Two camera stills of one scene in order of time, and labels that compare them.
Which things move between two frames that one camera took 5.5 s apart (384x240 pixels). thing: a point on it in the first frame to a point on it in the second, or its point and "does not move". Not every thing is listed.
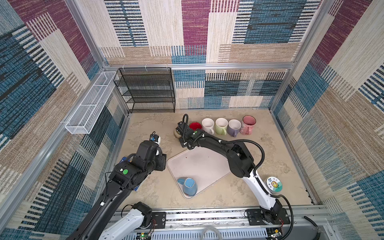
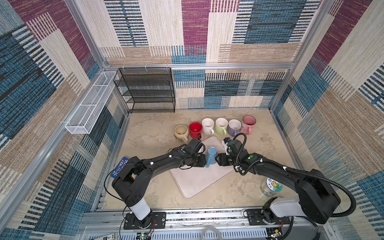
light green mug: [221, 124] does not move
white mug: [208, 124] does not move
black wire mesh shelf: [147, 90] does not move
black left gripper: [162, 160] to [202, 163]
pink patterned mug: [248, 122] does not move
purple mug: [234, 127] does not move
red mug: [194, 125] does not move
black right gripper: [183, 144] to [222, 159]
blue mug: [190, 187] to [211, 156]
